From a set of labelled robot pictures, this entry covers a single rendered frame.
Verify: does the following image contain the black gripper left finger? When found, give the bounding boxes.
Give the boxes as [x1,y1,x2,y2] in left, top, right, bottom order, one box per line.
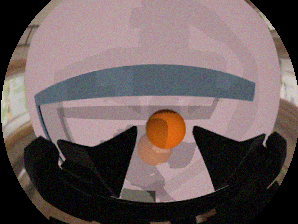
[57,125,137,198]

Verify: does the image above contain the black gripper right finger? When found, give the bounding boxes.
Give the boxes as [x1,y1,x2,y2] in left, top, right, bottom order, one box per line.
[192,125,266,190]

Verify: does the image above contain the clear glass corner walls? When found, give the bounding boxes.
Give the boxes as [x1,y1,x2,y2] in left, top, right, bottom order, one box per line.
[39,101,74,151]

